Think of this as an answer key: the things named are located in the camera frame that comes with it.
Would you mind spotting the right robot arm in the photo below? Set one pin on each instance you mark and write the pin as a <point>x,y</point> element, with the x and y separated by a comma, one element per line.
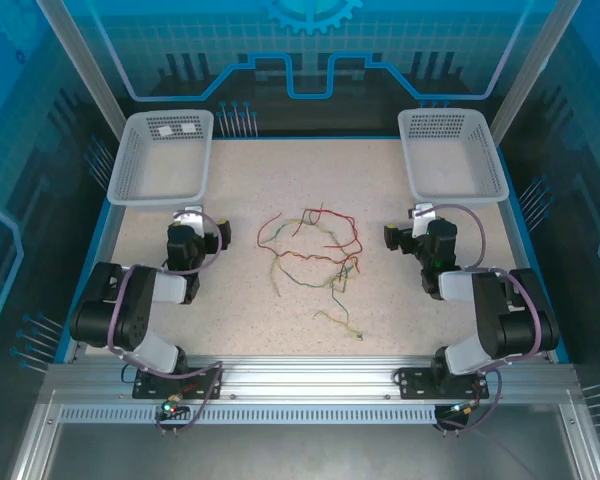
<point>495,320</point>

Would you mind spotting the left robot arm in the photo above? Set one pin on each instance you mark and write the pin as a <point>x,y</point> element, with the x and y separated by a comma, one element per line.
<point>130,310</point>

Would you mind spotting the white basket with stickers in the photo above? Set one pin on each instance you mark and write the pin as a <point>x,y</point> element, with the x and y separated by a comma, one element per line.
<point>130,165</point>

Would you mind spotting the plain white perforated basket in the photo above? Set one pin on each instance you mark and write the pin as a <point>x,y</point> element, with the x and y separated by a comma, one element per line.
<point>487,155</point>

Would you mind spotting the white sticker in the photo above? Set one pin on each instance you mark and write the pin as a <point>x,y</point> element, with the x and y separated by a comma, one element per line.
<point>165,132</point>
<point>190,128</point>

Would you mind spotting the left LED connector board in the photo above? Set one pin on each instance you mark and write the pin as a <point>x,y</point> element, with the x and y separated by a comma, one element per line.
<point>171,408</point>

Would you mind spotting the led connector board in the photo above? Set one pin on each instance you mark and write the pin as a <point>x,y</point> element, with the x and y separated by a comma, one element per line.
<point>171,408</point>
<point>464,409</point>

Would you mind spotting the right LED connector board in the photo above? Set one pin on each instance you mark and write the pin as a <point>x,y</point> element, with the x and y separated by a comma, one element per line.
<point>464,409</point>

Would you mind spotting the grey metal front panel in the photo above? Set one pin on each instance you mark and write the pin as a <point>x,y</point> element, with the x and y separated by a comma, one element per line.
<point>305,450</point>

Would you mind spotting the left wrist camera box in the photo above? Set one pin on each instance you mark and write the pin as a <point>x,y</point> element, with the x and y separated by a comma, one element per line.
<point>191,217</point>

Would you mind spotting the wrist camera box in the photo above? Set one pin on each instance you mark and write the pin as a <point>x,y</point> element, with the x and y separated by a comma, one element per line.
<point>191,217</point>
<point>422,217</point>

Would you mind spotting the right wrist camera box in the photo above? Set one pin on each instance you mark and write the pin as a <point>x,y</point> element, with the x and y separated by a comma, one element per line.
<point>422,217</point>

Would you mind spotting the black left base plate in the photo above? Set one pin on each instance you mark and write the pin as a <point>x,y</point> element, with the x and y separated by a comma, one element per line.
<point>205,385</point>

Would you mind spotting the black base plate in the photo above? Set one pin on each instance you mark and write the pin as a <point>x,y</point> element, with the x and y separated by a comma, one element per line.
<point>205,385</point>
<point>415,385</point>

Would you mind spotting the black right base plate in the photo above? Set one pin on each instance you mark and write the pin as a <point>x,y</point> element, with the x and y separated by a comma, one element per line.
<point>415,385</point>

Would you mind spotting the aluminium mounting rail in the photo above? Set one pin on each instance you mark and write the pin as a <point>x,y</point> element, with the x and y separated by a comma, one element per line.
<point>305,380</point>

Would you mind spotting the aluminium frame post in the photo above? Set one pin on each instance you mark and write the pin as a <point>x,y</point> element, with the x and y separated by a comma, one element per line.
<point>530,65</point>
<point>85,65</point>

